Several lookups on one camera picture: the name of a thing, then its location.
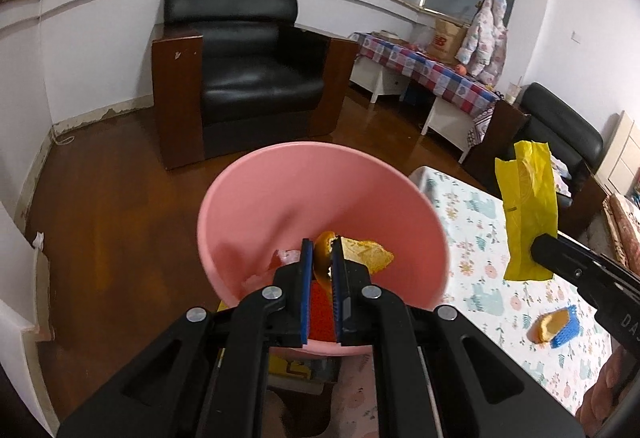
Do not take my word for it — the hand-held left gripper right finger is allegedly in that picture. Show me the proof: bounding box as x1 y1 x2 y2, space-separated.
330 237 586 438

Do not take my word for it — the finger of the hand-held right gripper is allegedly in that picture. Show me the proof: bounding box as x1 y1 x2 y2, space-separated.
530 233 640 354

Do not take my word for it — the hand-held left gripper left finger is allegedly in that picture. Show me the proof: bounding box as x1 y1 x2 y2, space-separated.
57 239 315 438

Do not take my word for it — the yellow plastic bag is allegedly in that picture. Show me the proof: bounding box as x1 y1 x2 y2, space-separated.
494 140 558 283

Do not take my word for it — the pink plastic bucket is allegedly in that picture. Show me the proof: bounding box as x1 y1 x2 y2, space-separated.
196 143 449 359

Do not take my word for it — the pale orange peel piece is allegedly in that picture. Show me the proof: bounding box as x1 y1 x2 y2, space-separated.
342 238 395 275

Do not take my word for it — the yellow blue sponge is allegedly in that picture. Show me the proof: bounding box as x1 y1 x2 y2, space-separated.
550 305 582 349

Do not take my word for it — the yellow box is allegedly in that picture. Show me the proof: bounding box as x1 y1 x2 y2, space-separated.
267 353 341 384

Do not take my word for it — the patterned folded cloth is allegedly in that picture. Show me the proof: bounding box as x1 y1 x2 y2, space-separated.
550 155 573 199

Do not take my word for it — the brown plush cushion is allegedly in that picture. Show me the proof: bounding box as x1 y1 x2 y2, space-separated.
575 350 628 424

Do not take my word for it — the beige wooden panel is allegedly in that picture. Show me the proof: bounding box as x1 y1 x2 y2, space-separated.
597 110 640 193

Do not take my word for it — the small black leather armchair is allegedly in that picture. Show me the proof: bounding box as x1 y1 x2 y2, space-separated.
460 82 608 239

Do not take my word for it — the large black leather armchair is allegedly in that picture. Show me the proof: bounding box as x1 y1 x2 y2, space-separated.
151 0 360 170

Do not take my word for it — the checkered tablecloth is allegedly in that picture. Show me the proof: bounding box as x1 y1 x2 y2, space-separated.
348 32 501 146

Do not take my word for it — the floral children's jacket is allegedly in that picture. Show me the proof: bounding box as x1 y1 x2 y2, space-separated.
456 0 508 86

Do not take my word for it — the brown cardboard box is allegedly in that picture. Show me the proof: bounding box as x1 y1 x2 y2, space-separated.
427 19 468 64

